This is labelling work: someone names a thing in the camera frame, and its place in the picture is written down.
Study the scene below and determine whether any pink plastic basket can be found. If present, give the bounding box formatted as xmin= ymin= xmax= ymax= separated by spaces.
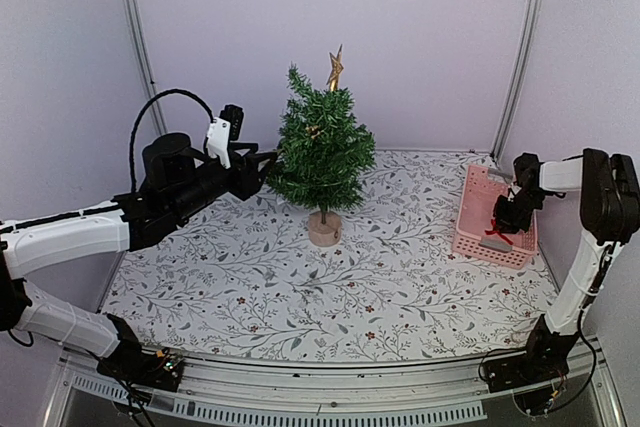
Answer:
xmin=452 ymin=164 xmax=537 ymax=270

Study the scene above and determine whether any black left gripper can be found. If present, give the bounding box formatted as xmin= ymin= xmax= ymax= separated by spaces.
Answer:
xmin=169 ymin=143 xmax=277 ymax=220

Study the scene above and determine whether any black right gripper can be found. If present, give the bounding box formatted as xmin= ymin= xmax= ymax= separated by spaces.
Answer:
xmin=494 ymin=192 xmax=545 ymax=234

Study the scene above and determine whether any front aluminium rail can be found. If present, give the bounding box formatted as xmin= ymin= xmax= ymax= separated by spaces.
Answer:
xmin=43 ymin=340 xmax=628 ymax=426

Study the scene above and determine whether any gold star tree topper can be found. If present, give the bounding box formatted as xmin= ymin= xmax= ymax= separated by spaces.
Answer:
xmin=327 ymin=45 xmax=344 ymax=92

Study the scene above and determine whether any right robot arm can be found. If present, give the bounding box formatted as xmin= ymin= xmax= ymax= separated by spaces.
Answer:
xmin=493 ymin=148 xmax=639 ymax=383

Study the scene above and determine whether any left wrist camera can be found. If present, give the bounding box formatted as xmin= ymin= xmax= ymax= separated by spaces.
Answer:
xmin=204 ymin=104 xmax=244 ymax=169

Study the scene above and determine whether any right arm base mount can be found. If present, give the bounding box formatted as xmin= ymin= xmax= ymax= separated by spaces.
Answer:
xmin=478 ymin=348 xmax=569 ymax=417

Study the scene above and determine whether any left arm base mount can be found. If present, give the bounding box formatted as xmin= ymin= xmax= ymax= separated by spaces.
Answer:
xmin=97 ymin=346 xmax=184 ymax=392

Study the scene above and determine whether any thin wire light string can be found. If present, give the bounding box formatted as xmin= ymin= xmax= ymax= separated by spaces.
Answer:
xmin=289 ymin=166 xmax=361 ymax=193

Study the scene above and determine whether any floral patterned table mat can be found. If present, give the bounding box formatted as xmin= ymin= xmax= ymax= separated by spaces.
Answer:
xmin=102 ymin=151 xmax=556 ymax=363

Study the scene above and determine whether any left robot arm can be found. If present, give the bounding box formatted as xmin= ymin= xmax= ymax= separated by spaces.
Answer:
xmin=1 ymin=89 xmax=278 ymax=381

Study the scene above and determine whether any red ribbon bow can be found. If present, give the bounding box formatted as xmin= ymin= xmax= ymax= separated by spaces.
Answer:
xmin=485 ymin=226 xmax=514 ymax=246

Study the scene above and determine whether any small green christmas tree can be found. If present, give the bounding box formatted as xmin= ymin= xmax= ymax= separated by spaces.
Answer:
xmin=267 ymin=65 xmax=375 ymax=247

